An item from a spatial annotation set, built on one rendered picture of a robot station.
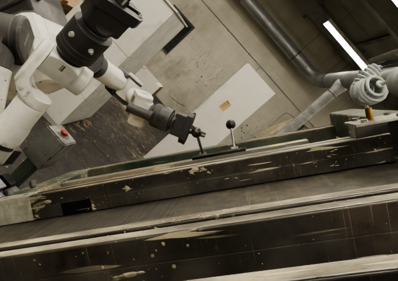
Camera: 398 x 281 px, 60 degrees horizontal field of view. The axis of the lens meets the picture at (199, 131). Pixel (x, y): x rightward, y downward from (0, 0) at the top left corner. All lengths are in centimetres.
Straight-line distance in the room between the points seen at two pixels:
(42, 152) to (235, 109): 359
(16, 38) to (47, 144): 83
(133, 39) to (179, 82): 590
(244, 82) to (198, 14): 484
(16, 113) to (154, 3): 288
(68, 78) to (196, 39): 869
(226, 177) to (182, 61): 857
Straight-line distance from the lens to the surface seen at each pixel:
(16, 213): 111
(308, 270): 29
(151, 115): 122
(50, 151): 167
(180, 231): 43
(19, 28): 93
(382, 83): 86
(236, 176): 89
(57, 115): 386
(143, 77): 626
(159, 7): 357
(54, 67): 77
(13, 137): 83
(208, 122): 495
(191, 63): 937
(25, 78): 79
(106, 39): 75
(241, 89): 492
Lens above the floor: 163
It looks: 9 degrees down
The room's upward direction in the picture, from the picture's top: 48 degrees clockwise
